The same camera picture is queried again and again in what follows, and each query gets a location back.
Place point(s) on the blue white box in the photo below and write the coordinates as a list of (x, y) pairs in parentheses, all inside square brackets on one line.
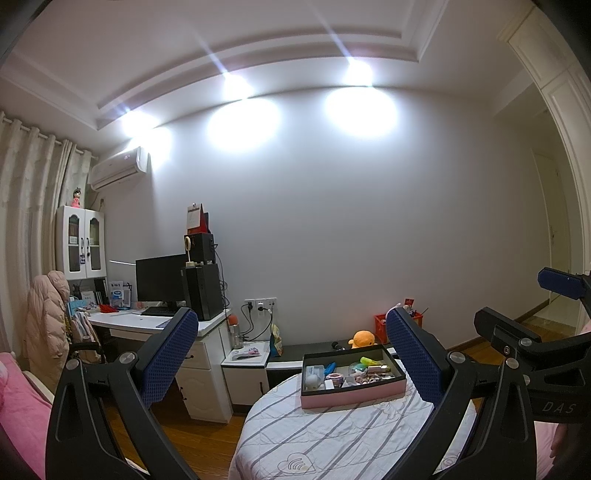
[(117, 295)]

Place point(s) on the white nightstand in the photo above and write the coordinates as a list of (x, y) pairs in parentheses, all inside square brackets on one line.
[(242, 378)]

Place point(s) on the black computer monitor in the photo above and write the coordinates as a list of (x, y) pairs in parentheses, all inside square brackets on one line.
[(159, 279)]

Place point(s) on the row of books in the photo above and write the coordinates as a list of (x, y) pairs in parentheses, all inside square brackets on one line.
[(90, 297)]

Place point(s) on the white glass-door cabinet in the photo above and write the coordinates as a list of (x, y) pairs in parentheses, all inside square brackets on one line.
[(64, 240)]

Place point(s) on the orange octopus plush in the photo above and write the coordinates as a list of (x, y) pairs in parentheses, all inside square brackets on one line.
[(362, 339)]

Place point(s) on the small pink doll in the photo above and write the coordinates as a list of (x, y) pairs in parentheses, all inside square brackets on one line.
[(76, 198)]

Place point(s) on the pink storage box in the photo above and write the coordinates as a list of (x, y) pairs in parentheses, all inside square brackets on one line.
[(351, 398)]

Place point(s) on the white wall power outlet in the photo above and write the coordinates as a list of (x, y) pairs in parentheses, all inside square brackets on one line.
[(268, 302)]

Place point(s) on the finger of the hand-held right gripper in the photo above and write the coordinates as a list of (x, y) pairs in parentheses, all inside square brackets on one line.
[(561, 281), (496, 330)]

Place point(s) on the white lamp bar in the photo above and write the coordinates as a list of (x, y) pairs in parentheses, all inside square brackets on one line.
[(122, 263)]

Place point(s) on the colourful booklet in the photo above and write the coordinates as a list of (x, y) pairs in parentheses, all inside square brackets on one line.
[(247, 353)]

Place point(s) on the white round plush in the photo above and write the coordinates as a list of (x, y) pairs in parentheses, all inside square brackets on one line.
[(313, 381)]

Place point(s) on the pink puffer jacket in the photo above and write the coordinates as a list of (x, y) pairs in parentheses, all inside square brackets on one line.
[(44, 318)]

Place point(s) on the red desk calendar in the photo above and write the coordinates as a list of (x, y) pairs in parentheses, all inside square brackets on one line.
[(195, 219)]

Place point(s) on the colourful snack bag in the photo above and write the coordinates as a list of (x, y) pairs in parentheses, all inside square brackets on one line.
[(276, 344)]

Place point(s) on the rose gold tube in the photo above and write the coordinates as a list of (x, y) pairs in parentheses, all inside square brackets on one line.
[(377, 369)]

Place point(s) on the white wardrobe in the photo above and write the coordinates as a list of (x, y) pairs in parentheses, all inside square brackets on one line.
[(568, 101)]

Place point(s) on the red toy crate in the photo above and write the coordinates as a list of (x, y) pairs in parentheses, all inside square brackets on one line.
[(381, 327)]

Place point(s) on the clear bottle with orange cap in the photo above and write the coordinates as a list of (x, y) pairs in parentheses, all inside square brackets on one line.
[(236, 334)]

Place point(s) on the black keyboard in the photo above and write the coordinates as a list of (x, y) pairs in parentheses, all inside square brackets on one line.
[(159, 312)]

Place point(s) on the white door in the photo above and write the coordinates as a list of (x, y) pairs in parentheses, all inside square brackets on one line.
[(549, 221)]

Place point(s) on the blue toy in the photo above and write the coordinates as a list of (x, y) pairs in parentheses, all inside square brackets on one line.
[(330, 368)]

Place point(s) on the ceiling spotlight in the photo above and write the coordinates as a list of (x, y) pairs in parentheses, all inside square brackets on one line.
[(235, 82), (128, 114), (359, 70)]

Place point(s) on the pink blanket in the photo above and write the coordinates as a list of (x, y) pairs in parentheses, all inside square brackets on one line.
[(18, 406)]

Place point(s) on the black desk chair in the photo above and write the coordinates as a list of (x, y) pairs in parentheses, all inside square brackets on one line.
[(87, 345)]

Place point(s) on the dark low shelf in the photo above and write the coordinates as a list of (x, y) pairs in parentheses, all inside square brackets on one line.
[(286, 353)]

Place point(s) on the yellow green highlighter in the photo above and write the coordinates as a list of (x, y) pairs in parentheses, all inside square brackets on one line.
[(369, 360)]

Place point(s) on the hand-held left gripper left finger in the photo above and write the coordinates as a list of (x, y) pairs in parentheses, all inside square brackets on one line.
[(168, 355)]

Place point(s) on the red white toy figure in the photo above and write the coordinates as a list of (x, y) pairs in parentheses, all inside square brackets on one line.
[(408, 305)]

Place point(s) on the red cloth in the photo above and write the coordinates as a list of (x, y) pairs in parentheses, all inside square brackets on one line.
[(110, 308)]

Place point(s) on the black speaker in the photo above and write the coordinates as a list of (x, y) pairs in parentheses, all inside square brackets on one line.
[(203, 247)]

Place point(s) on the cream curtain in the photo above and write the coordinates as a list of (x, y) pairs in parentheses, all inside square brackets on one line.
[(27, 207)]

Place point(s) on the white desk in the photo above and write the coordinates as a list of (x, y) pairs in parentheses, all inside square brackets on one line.
[(212, 397)]

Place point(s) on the white air conditioner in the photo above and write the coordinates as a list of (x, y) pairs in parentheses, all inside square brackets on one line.
[(117, 168)]

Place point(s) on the black computer tower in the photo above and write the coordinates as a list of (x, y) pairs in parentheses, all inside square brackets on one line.
[(203, 290)]

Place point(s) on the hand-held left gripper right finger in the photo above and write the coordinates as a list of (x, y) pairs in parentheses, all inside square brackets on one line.
[(415, 355)]

